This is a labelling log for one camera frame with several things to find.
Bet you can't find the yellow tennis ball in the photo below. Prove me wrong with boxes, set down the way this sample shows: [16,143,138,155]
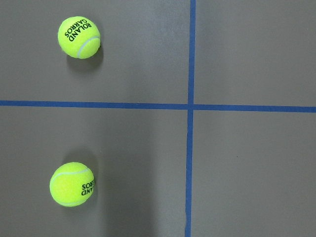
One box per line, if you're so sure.
[57,16,101,59]
[49,162,95,207]

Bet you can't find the blue tape grid lines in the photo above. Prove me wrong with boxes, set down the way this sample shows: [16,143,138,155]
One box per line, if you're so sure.
[0,0,316,237]

